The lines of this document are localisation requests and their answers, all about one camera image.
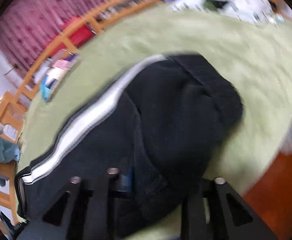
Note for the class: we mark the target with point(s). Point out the maroon patterned curtain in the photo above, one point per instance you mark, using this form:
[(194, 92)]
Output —
[(28, 26)]

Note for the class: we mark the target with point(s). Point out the green plush bed blanket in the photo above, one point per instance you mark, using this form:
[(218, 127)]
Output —
[(255, 58)]

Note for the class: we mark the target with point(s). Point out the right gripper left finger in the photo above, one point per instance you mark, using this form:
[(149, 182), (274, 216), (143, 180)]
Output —
[(76, 207)]

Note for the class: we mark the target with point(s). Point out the black pants with white stripe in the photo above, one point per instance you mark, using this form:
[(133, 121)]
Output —
[(158, 122)]

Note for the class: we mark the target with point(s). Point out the black phone on pillow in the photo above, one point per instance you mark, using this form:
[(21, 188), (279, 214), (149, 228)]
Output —
[(214, 5)]

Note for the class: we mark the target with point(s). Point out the white black flower pillow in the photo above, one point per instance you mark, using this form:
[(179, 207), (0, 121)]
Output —
[(252, 11)]

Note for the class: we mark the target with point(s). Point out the geometric blue pink pillow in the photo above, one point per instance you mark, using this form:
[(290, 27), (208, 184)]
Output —
[(55, 75)]

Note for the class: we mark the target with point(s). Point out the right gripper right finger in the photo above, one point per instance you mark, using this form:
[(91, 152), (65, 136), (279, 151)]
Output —
[(217, 211)]

